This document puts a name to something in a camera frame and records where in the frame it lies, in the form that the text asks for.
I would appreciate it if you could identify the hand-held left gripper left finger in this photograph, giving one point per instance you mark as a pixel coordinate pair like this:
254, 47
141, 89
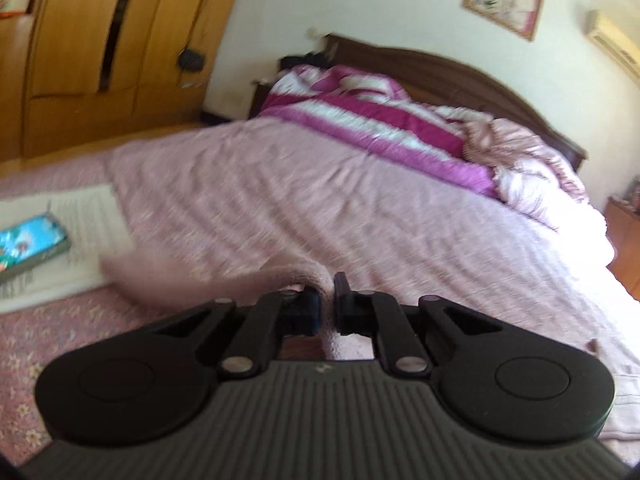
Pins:
306, 310

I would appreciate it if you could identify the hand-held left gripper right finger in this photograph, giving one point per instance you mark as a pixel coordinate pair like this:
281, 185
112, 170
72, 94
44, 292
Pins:
345, 310

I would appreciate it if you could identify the pink knit garment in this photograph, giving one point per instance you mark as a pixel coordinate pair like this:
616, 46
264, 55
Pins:
200, 280

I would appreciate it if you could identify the dark clothes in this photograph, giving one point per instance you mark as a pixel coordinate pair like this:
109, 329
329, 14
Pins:
302, 61

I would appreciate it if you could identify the bed with pink sheet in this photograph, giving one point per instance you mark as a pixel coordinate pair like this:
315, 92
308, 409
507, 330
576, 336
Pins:
280, 195

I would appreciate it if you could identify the magenta white striped blanket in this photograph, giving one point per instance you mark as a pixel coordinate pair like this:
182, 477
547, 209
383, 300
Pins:
370, 120

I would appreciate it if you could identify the white cloth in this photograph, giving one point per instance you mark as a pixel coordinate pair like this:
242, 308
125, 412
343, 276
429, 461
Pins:
95, 220

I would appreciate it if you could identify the pale pink quilt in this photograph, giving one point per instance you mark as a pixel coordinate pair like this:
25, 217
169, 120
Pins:
535, 180

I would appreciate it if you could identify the dark wooden headboard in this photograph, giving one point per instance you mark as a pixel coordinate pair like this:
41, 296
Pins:
505, 87

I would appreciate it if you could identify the wooden dresser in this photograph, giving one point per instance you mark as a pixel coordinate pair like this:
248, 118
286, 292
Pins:
625, 245

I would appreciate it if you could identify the wooden wardrobe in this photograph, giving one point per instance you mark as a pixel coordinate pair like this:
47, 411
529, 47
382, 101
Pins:
75, 55

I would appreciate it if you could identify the white air conditioner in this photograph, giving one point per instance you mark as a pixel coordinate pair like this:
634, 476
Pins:
615, 42

